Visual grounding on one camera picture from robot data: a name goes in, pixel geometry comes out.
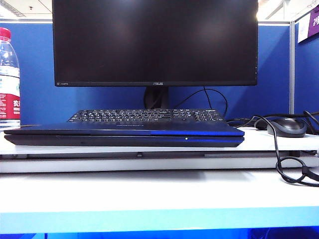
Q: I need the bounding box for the black cable behind mouse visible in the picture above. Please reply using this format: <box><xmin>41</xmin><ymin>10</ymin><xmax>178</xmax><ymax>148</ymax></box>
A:
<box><xmin>303</xmin><ymin>110</ymin><xmax>319</xmax><ymax>136</ymax></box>

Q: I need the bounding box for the black computer mouse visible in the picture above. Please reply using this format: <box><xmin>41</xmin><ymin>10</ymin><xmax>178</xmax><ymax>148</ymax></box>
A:
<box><xmin>266</xmin><ymin>117</ymin><xmax>309</xmax><ymax>138</ymax></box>

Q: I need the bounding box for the clear water bottle red cap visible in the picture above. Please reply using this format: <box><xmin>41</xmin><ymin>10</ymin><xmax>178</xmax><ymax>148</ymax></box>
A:
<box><xmin>0</xmin><ymin>26</ymin><xmax>21</xmax><ymax>131</ymax></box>

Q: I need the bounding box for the thick black looped cable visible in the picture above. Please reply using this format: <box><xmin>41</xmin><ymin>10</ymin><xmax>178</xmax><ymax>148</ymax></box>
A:
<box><xmin>253</xmin><ymin>114</ymin><xmax>319</xmax><ymax>187</ymax></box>

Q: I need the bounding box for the black ASUS monitor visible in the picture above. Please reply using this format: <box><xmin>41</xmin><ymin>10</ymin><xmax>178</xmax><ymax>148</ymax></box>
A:
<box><xmin>51</xmin><ymin>0</ymin><xmax>260</xmax><ymax>110</ymax></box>

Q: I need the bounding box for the grey partition post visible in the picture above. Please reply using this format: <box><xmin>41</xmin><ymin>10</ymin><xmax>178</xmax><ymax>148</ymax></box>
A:
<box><xmin>289</xmin><ymin>21</ymin><xmax>296</xmax><ymax>115</ymax></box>

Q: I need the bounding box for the black Hasee laptop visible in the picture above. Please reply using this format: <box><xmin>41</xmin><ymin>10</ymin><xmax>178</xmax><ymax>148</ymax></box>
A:
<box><xmin>3</xmin><ymin>123</ymin><xmax>246</xmax><ymax>148</ymax></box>

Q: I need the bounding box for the black desktop keyboard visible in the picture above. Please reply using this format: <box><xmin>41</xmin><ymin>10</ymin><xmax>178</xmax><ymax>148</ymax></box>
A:
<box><xmin>67</xmin><ymin>108</ymin><xmax>228</xmax><ymax>124</ymax></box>

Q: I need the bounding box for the purple and white poster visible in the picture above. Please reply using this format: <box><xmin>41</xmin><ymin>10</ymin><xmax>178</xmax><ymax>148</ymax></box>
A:
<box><xmin>297</xmin><ymin>5</ymin><xmax>319</xmax><ymax>44</ymax></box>

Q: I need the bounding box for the thin black monitor cable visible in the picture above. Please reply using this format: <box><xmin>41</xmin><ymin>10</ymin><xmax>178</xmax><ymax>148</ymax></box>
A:
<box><xmin>174</xmin><ymin>87</ymin><xmax>229</xmax><ymax>120</ymax></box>

